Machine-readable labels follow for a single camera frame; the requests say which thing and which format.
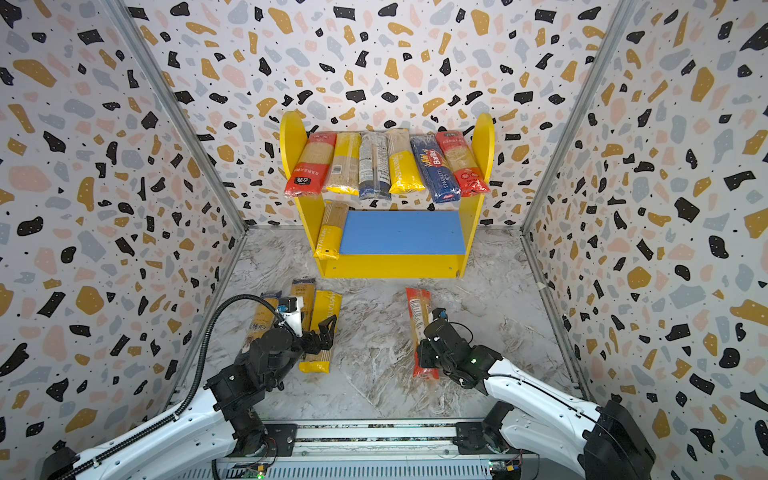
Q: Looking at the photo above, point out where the red clear spaghetti bag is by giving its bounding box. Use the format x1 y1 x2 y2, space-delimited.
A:
406 288 439 380

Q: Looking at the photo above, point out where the red spaghetti bag black label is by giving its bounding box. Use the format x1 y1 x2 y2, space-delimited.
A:
284 132 337 198

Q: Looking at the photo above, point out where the plain yellow spaghetti bag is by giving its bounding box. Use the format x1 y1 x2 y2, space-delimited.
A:
324 132 362 196

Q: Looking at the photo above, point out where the clear white label spaghetti bag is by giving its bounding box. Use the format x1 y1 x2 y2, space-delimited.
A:
358 132 391 200

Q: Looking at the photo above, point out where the blue Barilla spaghetti bag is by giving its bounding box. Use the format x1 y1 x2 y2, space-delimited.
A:
410 134 461 204

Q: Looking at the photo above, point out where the red spaghetti bag top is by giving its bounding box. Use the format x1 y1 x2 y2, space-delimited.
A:
436 131 490 197

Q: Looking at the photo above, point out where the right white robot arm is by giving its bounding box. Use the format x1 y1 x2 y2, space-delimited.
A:
418 319 656 479

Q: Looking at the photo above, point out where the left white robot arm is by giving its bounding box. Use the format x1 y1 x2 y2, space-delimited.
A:
40 315 337 479

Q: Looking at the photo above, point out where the yellow shelf with coloured boards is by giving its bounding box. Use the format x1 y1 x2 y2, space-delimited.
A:
279 111 496 279

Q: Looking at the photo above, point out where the yellow Pastatime spaghetti bag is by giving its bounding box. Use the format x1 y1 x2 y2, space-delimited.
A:
299 290 342 374

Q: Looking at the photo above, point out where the dark blue spaghetti bag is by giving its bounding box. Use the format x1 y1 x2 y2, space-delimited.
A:
241 291 282 352

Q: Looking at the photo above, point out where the orange blue spaghetti bag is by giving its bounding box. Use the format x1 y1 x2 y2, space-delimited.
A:
290 278 316 331

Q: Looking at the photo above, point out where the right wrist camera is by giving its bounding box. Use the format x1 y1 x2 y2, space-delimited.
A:
430 308 448 323

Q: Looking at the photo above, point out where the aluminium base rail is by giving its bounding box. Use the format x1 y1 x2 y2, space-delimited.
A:
223 419 536 478

